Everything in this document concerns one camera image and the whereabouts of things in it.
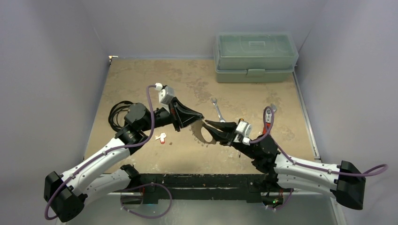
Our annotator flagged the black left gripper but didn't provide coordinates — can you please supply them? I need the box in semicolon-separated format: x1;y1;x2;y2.
140;97;203;132

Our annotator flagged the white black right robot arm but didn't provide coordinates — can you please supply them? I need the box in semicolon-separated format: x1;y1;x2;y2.
203;120;366;210

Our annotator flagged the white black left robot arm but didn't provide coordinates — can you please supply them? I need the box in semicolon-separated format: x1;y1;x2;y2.
44;97;204;222

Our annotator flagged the small silver open-end wrench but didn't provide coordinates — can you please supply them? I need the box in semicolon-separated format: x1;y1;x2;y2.
210;98;226;122

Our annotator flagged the white red small key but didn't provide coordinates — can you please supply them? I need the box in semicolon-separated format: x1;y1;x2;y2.
155;133;167;144

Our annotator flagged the green translucent plastic toolbox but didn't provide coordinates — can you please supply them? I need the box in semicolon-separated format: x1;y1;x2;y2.
214;31;299;83

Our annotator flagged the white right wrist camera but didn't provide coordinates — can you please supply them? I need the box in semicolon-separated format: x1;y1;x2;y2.
234;121;252;145

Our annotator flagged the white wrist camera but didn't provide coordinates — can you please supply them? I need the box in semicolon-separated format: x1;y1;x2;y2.
155;82;175;105
234;121;252;145

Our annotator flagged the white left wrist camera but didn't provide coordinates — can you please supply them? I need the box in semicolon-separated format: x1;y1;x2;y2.
155;82;175;105

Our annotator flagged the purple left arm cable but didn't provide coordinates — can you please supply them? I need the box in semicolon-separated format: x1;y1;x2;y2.
45;85;159;221

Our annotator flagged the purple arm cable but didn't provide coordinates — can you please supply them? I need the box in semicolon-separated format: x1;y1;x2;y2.
45;85;159;221
248;106;389;178

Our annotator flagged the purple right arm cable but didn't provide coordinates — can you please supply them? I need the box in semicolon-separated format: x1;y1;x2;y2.
248;106;389;178

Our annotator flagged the adjustable wrench red handle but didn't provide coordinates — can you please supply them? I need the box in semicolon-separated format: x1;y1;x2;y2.
263;104;277;134

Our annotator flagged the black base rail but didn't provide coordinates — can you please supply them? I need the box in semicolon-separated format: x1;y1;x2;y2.
130;173;278;203

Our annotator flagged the coiled black cable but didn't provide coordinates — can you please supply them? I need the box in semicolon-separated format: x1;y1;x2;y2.
108;100;134;131

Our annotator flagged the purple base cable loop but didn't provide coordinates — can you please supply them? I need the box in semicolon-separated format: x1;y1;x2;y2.
120;181;174;218

